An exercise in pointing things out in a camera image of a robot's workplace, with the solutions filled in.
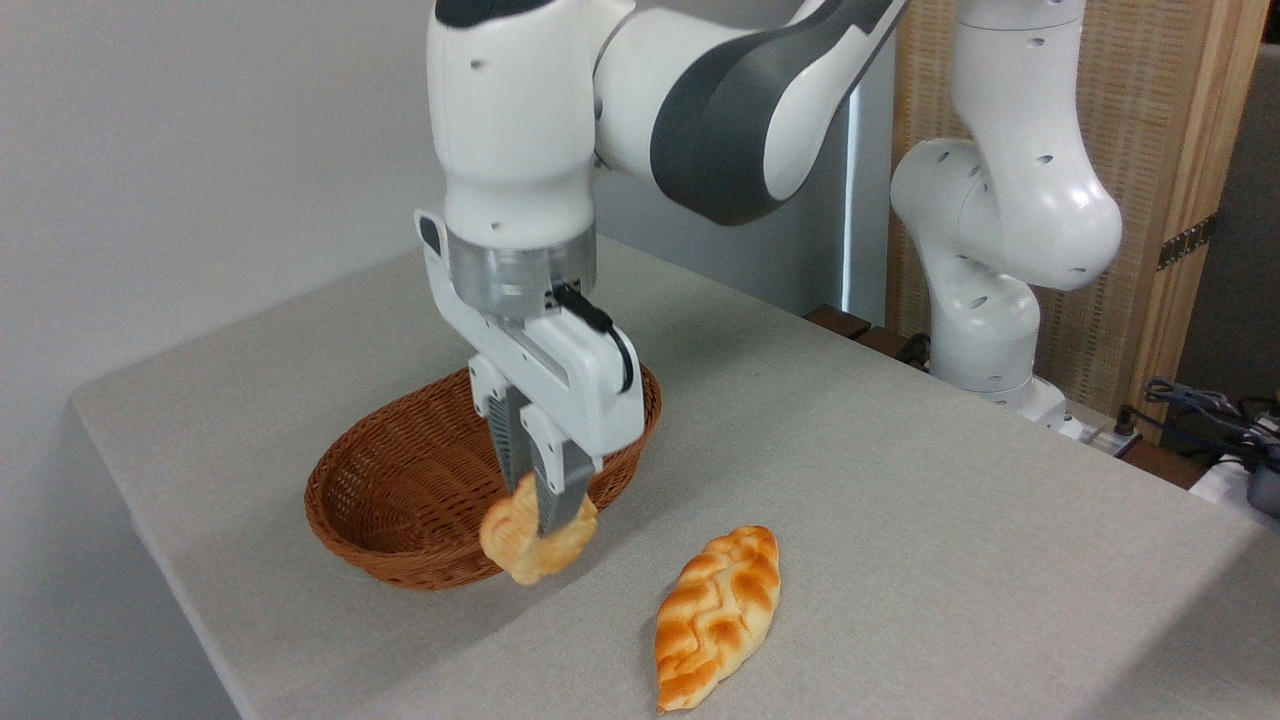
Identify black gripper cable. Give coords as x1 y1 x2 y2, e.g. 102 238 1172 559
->
552 283 637 394

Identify woven wooden folding screen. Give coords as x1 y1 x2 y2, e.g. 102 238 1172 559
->
886 0 1272 421

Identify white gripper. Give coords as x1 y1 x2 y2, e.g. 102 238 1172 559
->
414 209 647 538

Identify brown wicker oval basket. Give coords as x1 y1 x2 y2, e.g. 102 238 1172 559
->
304 362 663 591

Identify white vertical corner trim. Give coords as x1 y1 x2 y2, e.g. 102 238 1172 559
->
842 95 864 313

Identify grey box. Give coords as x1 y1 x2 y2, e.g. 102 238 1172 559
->
1245 462 1280 519

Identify round pale bread roll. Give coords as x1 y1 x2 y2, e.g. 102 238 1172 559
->
478 473 600 587

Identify braided golden bread loaf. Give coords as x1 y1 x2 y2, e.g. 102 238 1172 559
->
654 525 782 713

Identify black and blue cable bundle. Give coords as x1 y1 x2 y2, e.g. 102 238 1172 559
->
1115 377 1280 463

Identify dark metal screen hinge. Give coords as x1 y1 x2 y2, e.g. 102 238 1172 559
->
1157 213 1220 272

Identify dark brown wooden board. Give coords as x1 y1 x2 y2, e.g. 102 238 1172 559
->
804 305 931 373

